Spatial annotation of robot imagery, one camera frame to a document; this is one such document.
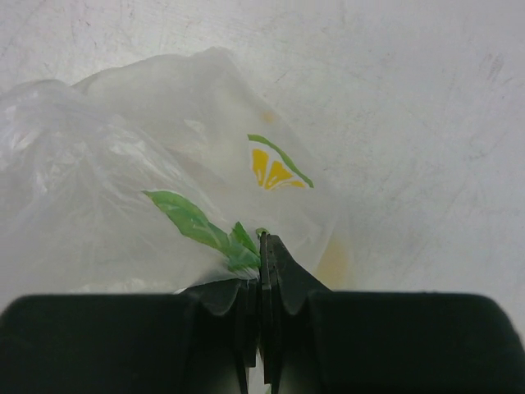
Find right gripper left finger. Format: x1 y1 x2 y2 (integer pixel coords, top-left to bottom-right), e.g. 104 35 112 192
1 280 258 393

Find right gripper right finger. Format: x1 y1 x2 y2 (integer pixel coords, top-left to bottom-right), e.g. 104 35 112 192
260 233 524 393

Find clear plastic bag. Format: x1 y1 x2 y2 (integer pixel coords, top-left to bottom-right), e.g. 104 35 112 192
1 48 352 303

